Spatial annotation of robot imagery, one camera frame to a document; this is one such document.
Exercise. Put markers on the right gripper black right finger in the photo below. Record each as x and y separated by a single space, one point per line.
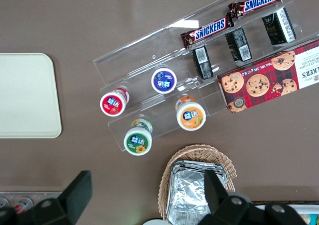
215 195

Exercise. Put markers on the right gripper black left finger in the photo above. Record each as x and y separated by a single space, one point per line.
76 192

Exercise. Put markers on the light wicker basket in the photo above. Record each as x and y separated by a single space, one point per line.
199 152

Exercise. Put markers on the beige plastic tray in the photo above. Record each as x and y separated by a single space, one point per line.
27 95

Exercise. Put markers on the stack of foil trays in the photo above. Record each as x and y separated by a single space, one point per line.
187 195

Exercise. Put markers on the clear acrylic bottle rack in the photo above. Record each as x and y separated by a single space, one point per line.
45 194

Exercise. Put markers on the green lid gum jar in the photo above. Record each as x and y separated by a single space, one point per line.
137 141

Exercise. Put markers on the orange lid gum jar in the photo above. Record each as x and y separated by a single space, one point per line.
190 115

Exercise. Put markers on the teal snack pack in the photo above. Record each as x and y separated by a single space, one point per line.
307 219

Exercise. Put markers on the red lid gum jar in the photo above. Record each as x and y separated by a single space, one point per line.
113 104

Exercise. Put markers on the red Walkers cookie box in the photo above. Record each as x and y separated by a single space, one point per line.
264 83

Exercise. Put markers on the purple lid gum jar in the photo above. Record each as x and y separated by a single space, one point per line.
164 81

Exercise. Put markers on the small black chocolate box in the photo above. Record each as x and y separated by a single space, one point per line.
279 27
238 45
202 63

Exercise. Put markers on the clear acrylic jar stand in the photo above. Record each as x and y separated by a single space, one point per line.
139 58

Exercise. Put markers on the Snickers chocolate bar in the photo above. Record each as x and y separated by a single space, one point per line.
208 31
258 2

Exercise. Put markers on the clear acrylic candy stand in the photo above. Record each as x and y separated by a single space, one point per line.
249 23

